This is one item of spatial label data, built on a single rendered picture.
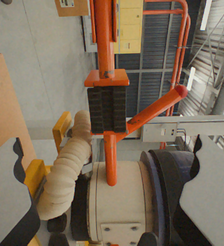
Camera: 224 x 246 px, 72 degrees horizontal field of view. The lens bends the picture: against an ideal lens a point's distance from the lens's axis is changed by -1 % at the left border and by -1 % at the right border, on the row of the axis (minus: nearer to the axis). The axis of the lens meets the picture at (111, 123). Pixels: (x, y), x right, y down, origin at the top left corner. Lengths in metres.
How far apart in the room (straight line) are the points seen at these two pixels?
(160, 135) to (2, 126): 1.17
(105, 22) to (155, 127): 1.19
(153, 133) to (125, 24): 6.46
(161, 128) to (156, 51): 9.95
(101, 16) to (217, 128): 1.53
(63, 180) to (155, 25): 10.90
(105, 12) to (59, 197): 0.23
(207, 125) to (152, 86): 10.27
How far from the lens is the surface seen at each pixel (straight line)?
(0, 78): 0.50
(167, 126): 1.38
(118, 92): 0.20
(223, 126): 1.67
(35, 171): 0.27
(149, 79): 11.49
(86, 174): 0.34
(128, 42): 7.55
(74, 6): 2.21
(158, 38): 11.09
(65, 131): 0.39
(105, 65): 0.21
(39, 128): 1.51
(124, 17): 7.50
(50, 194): 0.23
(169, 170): 0.33
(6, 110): 0.51
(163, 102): 0.26
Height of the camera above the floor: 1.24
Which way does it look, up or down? 1 degrees down
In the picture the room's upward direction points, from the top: 88 degrees clockwise
